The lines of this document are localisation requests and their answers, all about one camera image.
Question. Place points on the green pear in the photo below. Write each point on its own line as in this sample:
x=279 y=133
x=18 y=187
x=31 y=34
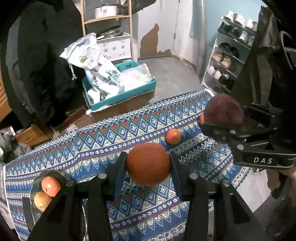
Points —
x=42 y=200

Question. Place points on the blue patterned tablecloth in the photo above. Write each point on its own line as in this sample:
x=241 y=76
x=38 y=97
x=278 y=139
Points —
x=154 y=213

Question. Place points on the white cooking pot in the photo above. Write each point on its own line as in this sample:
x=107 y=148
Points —
x=106 y=10

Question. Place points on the small tangerine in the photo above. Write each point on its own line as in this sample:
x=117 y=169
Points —
x=50 y=186

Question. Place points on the dark red apple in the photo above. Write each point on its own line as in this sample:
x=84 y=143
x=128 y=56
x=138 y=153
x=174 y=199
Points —
x=224 y=111

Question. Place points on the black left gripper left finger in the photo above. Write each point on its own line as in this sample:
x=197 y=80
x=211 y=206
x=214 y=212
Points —
x=62 y=219

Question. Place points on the person's right hand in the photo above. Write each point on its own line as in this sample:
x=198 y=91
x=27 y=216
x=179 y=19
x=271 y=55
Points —
x=273 y=177

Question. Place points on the dark fruit bowl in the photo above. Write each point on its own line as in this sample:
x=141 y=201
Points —
x=31 y=213

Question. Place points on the white shoe rack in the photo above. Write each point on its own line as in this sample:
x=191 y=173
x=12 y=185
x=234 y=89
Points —
x=230 y=51

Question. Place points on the small cardboard box left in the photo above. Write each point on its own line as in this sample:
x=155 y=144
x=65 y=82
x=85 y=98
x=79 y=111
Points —
x=32 y=136

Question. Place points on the brown cardboard box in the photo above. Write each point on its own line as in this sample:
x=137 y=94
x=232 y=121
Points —
x=123 y=107

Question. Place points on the large rough orange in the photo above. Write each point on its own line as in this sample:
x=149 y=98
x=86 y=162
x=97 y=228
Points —
x=148 y=164

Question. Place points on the white printed plastic bag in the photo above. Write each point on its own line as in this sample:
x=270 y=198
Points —
x=101 y=72

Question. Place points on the wooden shelf unit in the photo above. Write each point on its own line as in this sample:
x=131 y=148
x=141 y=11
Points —
x=124 y=15

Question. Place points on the clear plastic bag in crate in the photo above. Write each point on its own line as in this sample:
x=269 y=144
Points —
x=134 y=78

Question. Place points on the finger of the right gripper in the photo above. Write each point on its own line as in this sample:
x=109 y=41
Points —
x=232 y=138
x=256 y=109

